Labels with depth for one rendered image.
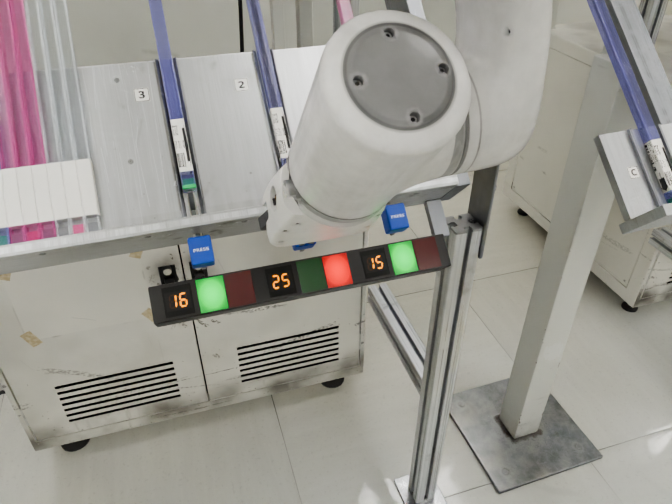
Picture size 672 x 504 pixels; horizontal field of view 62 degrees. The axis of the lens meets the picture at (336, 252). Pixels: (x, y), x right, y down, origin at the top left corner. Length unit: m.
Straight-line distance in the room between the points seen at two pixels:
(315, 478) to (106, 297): 0.55
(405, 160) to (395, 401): 1.09
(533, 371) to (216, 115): 0.79
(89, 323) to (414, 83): 0.88
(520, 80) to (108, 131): 0.44
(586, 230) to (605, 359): 0.65
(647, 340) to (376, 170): 1.43
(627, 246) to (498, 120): 1.30
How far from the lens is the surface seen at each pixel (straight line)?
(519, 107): 0.37
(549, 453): 1.33
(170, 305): 0.62
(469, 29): 0.39
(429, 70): 0.31
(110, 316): 1.08
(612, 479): 1.36
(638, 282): 1.64
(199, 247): 0.60
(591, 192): 0.95
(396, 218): 0.64
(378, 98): 0.30
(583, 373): 1.53
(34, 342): 1.12
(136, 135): 0.66
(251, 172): 0.64
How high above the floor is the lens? 1.04
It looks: 36 degrees down
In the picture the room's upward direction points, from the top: straight up
